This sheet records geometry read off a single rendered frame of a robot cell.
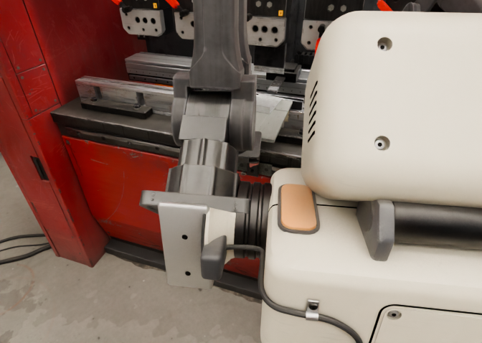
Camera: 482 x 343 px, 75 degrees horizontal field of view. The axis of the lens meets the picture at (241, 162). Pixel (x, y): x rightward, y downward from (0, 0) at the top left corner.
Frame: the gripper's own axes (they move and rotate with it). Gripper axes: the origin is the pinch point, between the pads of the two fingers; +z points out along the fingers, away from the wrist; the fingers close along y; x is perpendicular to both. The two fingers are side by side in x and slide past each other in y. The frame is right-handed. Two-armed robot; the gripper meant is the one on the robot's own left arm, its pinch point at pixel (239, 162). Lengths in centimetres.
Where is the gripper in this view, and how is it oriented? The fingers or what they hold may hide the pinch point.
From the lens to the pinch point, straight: 75.0
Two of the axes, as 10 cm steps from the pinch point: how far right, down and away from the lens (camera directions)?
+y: -9.9, -0.7, 1.0
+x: -1.0, 8.8, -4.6
